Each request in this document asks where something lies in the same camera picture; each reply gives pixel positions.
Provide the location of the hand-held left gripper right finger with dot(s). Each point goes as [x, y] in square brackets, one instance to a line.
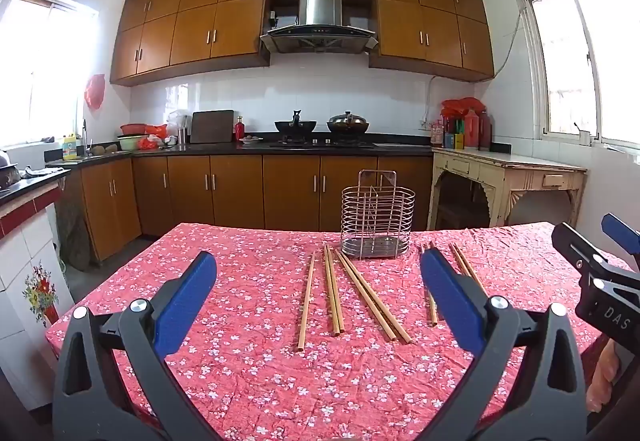
[450, 296]

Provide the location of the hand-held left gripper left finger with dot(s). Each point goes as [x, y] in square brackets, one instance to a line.
[185, 301]

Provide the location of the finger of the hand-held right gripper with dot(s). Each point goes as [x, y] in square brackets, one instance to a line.
[570, 241]
[620, 226]

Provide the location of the bunch of wooden chopsticks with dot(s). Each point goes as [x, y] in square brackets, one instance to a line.
[332, 291]

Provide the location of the person's right hand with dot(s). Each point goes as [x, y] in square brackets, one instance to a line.
[605, 371]

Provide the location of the small cup on sill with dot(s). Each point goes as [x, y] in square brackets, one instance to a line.
[584, 137]

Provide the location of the red floral tablecloth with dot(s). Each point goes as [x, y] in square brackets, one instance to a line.
[260, 371]

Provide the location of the cream wooden side table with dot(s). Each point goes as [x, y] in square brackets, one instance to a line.
[500, 161]

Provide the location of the wooden base cabinet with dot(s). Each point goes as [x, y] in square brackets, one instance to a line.
[235, 191]

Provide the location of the dark green bag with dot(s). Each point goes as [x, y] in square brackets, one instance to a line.
[72, 236]

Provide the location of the dark red bottle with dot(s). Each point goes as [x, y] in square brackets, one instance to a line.
[485, 133]

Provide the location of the large red bottle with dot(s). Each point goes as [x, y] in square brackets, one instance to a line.
[472, 131]

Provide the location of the yellow and blue box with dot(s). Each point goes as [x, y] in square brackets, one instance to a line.
[454, 141]

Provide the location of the black kitchen countertop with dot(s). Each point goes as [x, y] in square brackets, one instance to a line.
[210, 148]

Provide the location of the small pink bottle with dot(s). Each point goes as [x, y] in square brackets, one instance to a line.
[437, 135]

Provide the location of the steel cup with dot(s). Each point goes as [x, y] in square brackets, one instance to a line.
[183, 136]

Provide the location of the green basin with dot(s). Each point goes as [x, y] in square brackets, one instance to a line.
[130, 142]

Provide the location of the stacked bowls with red bag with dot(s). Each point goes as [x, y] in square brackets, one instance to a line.
[152, 132]

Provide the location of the large sliding window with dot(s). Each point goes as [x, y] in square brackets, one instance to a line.
[570, 61]

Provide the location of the red bags on bottles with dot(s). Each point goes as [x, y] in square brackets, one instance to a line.
[460, 105]

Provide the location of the plate with food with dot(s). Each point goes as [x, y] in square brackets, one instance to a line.
[250, 138]

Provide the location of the dark cutting board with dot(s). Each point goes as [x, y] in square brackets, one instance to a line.
[212, 127]

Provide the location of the red basin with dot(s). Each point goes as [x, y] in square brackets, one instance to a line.
[132, 128]

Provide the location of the small red bottle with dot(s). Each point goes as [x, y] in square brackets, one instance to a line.
[240, 128]

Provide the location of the white plastic bag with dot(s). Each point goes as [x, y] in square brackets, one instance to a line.
[175, 118]

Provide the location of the yellow detergent bottle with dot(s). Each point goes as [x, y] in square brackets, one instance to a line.
[70, 148]

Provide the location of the dark dish cloth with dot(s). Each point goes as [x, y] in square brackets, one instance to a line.
[42, 171]

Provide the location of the sink faucet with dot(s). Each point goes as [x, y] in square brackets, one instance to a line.
[85, 131]

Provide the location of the gas stove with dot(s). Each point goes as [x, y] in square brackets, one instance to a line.
[320, 144]

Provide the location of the wok with lid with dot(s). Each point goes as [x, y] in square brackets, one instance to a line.
[347, 123]

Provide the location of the cooking pot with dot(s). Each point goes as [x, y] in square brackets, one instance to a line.
[7, 171]

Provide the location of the hanging red bag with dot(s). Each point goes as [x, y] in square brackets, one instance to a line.
[95, 91]

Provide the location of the small kitchen window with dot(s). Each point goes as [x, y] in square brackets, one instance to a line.
[45, 71]

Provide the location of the steel range hood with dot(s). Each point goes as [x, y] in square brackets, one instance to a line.
[320, 6]

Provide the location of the wooden wall cabinet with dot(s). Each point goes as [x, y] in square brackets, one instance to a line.
[190, 31]
[425, 31]

